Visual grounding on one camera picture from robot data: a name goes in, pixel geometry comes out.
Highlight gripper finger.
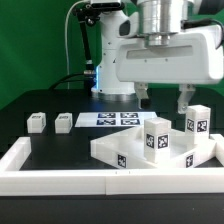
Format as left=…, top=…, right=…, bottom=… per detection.
left=177, top=84, right=195, bottom=114
left=134, top=82, right=150, bottom=109

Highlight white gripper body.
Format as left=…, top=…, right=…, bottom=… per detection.
left=116, top=25, right=224, bottom=84

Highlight white square table top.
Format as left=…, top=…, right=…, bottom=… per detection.
left=91, top=126, right=224, bottom=169

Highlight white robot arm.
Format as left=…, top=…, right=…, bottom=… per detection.
left=90, top=0, right=224, bottom=114

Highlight white sheet with markers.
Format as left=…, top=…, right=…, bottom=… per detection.
left=75, top=112, right=156, bottom=127

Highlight white U-shaped obstacle fence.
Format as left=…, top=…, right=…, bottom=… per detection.
left=0, top=137, right=224, bottom=196

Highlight black cables at base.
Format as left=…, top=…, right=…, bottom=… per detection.
left=49, top=72, right=96, bottom=90

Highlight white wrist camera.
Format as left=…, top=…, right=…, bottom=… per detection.
left=118, top=12, right=140, bottom=39

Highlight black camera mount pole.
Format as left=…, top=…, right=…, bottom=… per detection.
left=72, top=1, right=126, bottom=78

